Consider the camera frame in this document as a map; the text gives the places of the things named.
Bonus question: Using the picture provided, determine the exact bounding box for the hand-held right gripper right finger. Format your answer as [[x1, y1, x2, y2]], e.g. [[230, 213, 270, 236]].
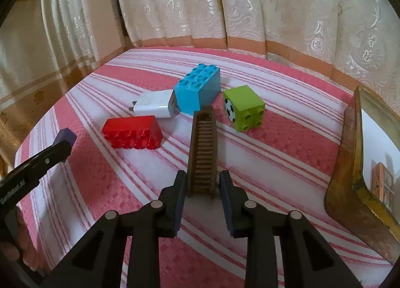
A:
[[219, 170, 365, 288]]

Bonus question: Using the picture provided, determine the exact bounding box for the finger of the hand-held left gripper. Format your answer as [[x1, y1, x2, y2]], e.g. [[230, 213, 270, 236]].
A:
[[19, 128, 77, 180]]

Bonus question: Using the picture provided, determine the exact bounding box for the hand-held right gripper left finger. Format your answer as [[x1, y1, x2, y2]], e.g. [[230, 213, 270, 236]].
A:
[[40, 170, 188, 288]]

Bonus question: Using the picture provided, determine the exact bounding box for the brown comb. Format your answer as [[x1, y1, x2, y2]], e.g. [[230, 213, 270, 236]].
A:
[[186, 107, 218, 199]]

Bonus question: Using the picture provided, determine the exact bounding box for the red transparent toy block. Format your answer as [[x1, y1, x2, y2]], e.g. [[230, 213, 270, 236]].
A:
[[101, 115, 163, 150]]

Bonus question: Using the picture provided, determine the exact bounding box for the white plug charger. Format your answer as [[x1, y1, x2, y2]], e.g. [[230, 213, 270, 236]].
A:
[[129, 89, 180, 119]]

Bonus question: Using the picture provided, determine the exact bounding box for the green soccer ball toy block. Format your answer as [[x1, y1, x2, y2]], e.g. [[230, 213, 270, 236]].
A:
[[223, 85, 266, 132]]

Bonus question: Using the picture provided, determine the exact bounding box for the blue toy block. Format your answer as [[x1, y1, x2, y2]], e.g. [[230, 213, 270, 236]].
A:
[[173, 63, 221, 116]]

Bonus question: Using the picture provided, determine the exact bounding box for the gold metal tin box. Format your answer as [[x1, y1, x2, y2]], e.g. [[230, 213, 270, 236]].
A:
[[324, 86, 400, 268]]

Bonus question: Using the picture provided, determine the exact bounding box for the pink striped cloth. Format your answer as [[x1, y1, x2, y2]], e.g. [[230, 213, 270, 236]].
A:
[[14, 47, 394, 288]]

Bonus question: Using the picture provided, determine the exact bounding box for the white paper liner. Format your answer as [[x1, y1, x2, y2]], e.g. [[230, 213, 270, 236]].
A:
[[359, 110, 400, 182]]

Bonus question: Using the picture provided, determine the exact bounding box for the cream floral curtain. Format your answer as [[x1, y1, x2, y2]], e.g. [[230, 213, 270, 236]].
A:
[[0, 0, 400, 164]]

